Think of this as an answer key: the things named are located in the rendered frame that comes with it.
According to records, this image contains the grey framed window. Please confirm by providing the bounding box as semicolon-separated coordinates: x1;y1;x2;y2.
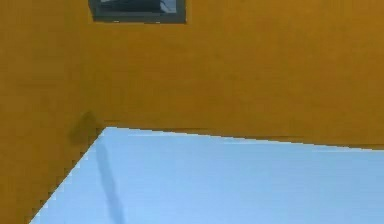
87;0;187;25

